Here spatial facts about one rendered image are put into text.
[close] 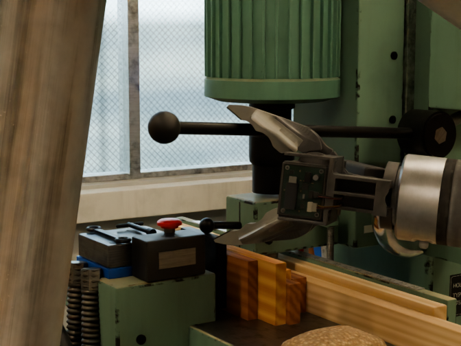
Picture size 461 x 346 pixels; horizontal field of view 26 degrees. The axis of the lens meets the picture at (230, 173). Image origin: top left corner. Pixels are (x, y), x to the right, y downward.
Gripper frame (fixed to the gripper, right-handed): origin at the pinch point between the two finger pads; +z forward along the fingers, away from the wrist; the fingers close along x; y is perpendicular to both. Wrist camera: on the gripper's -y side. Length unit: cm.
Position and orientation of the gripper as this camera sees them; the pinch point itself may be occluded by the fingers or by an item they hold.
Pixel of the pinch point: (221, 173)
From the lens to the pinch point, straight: 112.1
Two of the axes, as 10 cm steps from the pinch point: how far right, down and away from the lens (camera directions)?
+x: -1.0, 9.9, 0.7
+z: -9.6, -1.2, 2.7
